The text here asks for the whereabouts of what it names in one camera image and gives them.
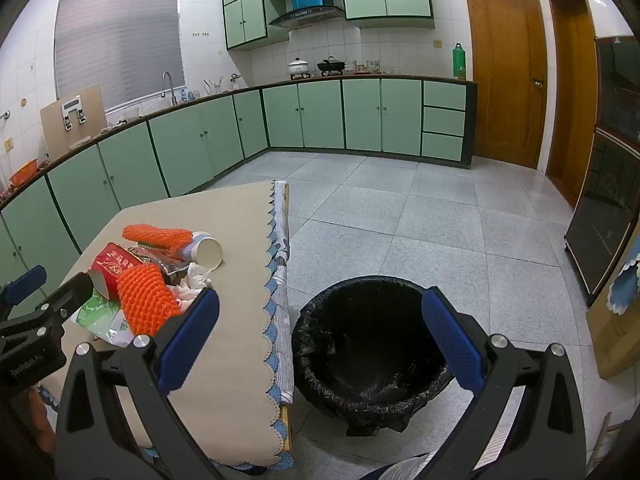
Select person's left forearm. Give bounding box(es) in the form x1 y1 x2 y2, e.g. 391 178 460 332
27 385 57 453

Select narrow wooden door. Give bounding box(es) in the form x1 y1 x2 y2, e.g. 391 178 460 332
545 0 601 211

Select range hood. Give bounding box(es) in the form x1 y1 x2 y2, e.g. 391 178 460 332
267 6 347 31

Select cardboard box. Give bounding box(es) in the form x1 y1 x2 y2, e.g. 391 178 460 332
585 290 640 381

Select table with beige cloth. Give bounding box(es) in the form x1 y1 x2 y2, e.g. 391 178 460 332
30 180 293 471

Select blue white scalloped cloth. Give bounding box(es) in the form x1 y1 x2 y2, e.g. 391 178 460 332
604 237 640 317

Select dark glass cabinet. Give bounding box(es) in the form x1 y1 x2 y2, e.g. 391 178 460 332
564 35 640 308

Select red paper cup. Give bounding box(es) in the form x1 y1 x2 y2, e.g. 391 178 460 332
87 242 151 301

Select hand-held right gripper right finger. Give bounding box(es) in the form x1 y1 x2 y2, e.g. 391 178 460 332
421 286 587 480

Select green printed plastic wrapper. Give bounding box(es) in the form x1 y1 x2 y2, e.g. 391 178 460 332
70 292 138 348

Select short orange foam net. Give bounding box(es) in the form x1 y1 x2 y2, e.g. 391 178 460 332
116 263 185 337

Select person's striped clothing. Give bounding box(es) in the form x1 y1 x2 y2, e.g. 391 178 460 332
360 452 451 480

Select grey window blind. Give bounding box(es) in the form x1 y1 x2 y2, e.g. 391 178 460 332
54 0 186 111

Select white tissue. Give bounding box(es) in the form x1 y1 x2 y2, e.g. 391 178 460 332
167 261 216 311

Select light wooden frame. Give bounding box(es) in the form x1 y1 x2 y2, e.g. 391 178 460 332
590 412 626 466

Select orange basket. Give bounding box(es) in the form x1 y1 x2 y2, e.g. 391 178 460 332
9 158 41 188

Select long orange foam net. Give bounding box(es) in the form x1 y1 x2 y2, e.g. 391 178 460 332
122 224 194 253

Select wooden board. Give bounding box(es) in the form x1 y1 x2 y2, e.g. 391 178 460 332
40 83 108 153

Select white patterned under cloth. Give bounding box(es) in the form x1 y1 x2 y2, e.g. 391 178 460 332
262 180 296 406

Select dark snack wrapper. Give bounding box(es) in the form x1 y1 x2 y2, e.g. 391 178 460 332
127 246 191 286

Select blue white paper cup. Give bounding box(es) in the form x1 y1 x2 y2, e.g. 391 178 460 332
177 231 224 267

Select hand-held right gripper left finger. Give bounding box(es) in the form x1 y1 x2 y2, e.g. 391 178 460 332
55 287 223 480

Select green lower kitchen cabinets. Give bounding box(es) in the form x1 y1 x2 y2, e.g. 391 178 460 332
0 74 478 291

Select black trash bin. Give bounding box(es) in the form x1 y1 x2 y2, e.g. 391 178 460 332
291 275 456 437

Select wide wooden door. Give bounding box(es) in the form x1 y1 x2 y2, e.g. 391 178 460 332
462 0 548 171

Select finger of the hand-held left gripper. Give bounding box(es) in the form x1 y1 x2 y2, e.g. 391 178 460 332
0 270 96 343
0 265 48 318

